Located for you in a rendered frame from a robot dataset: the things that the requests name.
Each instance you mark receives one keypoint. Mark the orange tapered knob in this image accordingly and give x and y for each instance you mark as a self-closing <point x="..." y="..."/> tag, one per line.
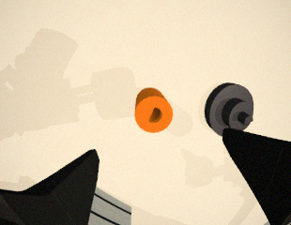
<point x="152" y="111"/>

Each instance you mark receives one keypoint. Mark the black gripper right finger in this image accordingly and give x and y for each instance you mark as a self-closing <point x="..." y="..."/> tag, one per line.
<point x="265" y="164"/>

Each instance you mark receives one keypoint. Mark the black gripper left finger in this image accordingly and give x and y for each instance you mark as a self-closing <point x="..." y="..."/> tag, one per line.
<point x="64" y="198"/>

